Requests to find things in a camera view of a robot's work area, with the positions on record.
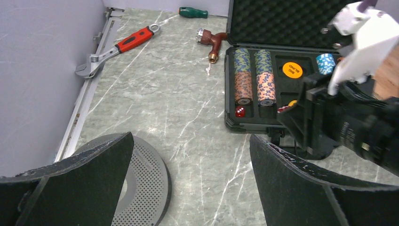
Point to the red handled adjustable wrench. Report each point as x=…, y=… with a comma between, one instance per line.
x=95, y=61

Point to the orange chips left slot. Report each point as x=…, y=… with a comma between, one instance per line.
x=243, y=88

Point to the yellow small blind button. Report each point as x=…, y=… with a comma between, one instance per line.
x=292, y=70

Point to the yellow big blind button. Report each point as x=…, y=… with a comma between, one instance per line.
x=292, y=103

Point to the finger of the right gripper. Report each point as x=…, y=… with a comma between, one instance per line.
x=296, y=128

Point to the wooden board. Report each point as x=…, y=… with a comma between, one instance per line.
x=387, y=76

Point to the copper pipe fitting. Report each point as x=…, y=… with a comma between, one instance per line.
x=205, y=37

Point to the light blue chips in case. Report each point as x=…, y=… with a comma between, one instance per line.
x=326, y=63

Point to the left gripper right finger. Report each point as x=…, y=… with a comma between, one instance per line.
x=295, y=192

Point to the blue yellow chips in case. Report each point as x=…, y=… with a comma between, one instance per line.
x=241, y=60

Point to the black poker set case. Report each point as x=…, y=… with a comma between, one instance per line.
x=274, y=44

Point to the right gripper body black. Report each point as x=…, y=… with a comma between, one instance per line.
x=351, y=118

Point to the blue yellow chip stack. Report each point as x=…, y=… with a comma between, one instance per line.
x=263, y=61

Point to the aluminium rail left edge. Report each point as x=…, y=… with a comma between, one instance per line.
x=104, y=41

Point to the orange chip stack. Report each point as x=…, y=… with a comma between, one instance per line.
x=266, y=91

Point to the green handled screwdriver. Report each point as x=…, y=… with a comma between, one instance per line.
x=189, y=12

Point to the grey perforated metal disc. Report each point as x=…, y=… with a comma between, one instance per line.
x=147, y=188

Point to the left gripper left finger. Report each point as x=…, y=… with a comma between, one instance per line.
x=81, y=190

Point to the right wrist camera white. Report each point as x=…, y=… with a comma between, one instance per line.
x=374, y=34

